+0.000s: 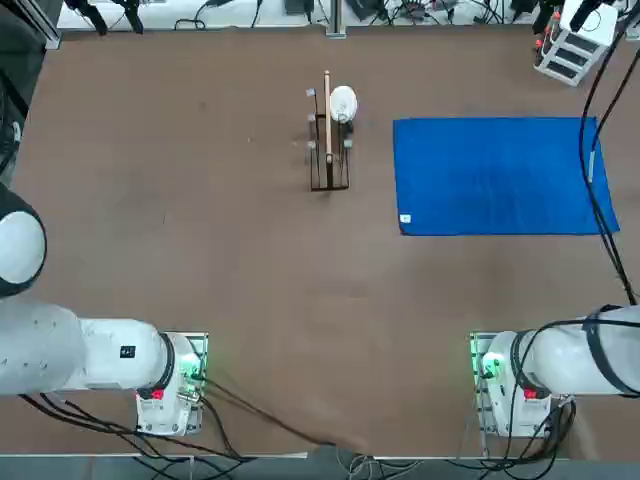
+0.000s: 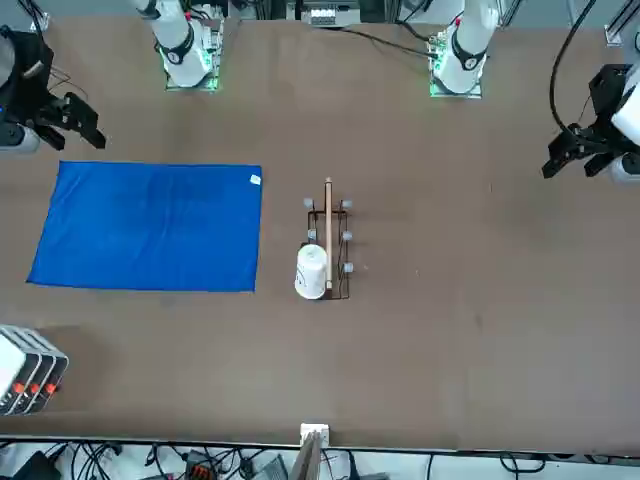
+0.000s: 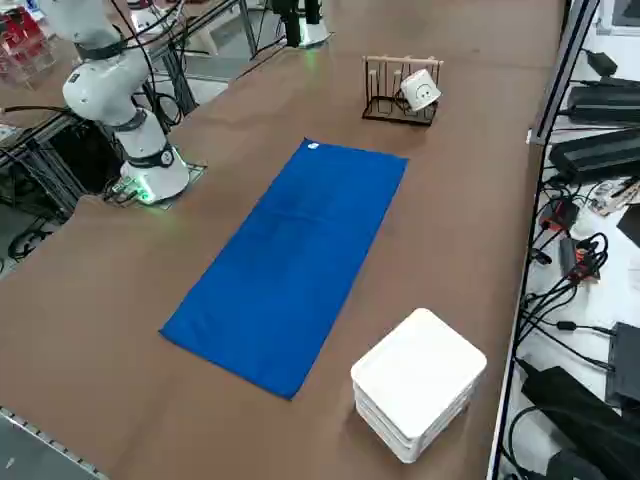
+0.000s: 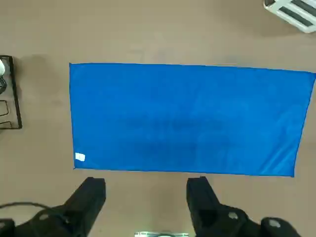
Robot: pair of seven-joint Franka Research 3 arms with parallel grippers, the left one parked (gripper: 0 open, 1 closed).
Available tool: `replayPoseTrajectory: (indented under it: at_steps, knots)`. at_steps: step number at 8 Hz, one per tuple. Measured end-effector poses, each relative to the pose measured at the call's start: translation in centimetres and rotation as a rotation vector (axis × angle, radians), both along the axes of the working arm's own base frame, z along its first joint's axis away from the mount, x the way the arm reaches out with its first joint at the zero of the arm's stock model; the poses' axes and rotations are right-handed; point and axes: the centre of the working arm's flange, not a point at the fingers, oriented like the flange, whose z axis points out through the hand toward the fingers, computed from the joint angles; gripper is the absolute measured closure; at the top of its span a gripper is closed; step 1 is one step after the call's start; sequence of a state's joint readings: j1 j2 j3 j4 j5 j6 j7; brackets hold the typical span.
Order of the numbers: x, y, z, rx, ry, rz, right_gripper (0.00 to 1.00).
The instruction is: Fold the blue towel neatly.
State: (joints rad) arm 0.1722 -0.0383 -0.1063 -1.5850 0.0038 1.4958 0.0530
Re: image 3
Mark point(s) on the printed paper card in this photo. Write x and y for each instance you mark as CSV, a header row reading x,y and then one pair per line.
x,y
617,195

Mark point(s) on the orange and black device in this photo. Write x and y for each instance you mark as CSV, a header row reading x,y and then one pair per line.
x,y
580,260

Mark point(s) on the red and black device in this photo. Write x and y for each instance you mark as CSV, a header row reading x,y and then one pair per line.
x,y
560,215

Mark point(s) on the blue towel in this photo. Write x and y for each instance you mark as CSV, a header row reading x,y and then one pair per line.
x,y
280,260

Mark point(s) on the small black power adapter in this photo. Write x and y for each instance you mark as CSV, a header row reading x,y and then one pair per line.
x,y
602,62

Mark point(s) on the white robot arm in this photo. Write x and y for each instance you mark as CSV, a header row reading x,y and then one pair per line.
x,y
317,35
100,95

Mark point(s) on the white smiley cup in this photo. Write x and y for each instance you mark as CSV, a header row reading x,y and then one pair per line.
x,y
422,90

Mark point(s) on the black bag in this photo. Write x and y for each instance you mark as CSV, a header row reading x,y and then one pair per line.
x,y
575,420

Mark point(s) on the black box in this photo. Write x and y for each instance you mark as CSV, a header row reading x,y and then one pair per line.
x,y
625,365

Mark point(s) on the clear shelf with red packets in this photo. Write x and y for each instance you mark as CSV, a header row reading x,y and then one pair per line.
x,y
25,50

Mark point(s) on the aluminium camera post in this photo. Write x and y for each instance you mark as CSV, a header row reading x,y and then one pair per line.
x,y
564,70

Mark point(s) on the long black device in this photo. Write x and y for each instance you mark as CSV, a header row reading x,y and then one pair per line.
x,y
595,155
605,102

